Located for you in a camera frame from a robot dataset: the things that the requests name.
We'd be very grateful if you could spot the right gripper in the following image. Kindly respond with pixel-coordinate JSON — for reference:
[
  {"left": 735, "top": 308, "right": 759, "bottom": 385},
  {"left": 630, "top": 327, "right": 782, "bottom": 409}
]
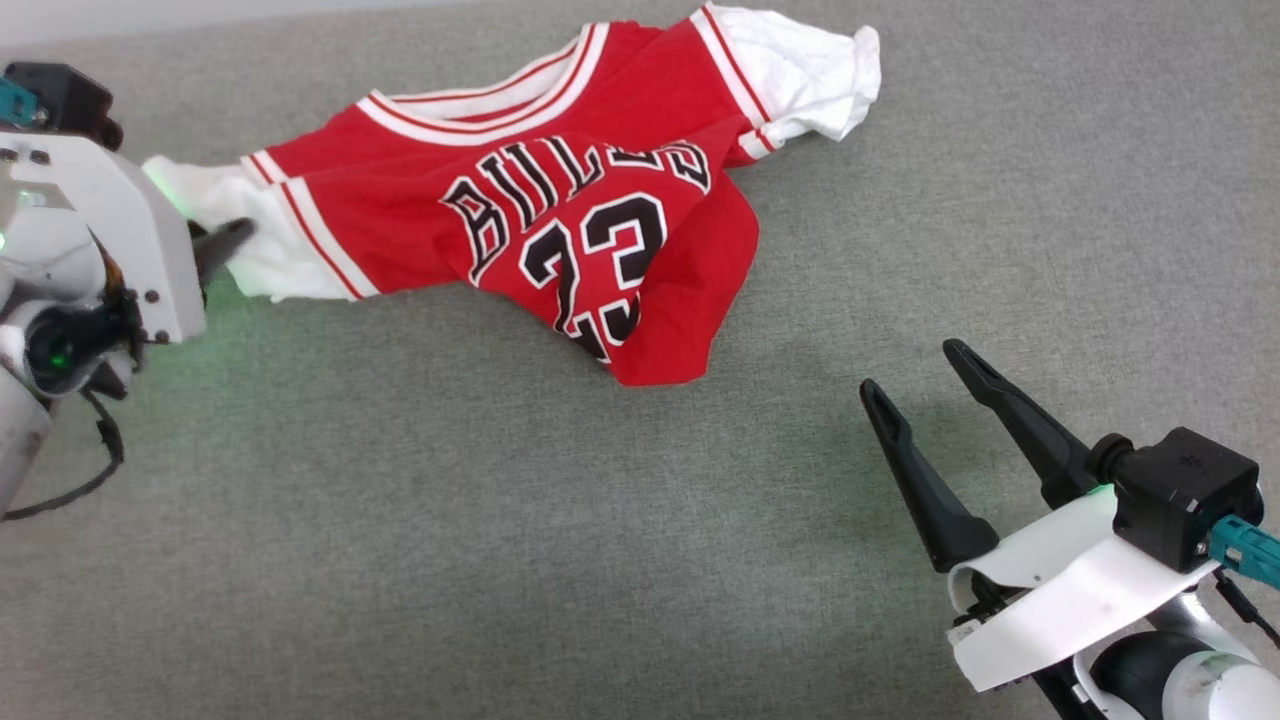
[{"left": 858, "top": 338, "right": 1226, "bottom": 693}]

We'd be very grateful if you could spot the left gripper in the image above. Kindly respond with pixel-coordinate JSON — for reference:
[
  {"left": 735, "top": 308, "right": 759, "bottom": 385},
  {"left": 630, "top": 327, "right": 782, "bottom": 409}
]
[{"left": 0, "top": 130, "right": 258, "bottom": 401}]

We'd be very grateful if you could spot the red white basketball jersey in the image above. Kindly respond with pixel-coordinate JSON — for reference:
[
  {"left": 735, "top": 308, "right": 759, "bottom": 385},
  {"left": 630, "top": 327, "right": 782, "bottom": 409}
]
[{"left": 143, "top": 3, "right": 883, "bottom": 388}]

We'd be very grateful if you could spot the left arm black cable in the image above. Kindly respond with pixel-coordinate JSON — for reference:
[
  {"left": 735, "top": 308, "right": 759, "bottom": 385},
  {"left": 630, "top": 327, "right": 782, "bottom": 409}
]
[{"left": 0, "top": 390, "right": 126, "bottom": 523}]

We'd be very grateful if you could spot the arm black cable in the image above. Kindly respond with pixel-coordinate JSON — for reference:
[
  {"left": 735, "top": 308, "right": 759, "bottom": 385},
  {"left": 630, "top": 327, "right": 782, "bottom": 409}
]
[
  {"left": 1213, "top": 573, "right": 1280, "bottom": 649},
  {"left": 0, "top": 390, "right": 126, "bottom": 523}
]

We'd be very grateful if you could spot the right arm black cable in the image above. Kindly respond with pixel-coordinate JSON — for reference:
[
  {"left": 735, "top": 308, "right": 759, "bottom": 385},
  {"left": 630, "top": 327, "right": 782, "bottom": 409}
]
[{"left": 1213, "top": 573, "right": 1280, "bottom": 649}]

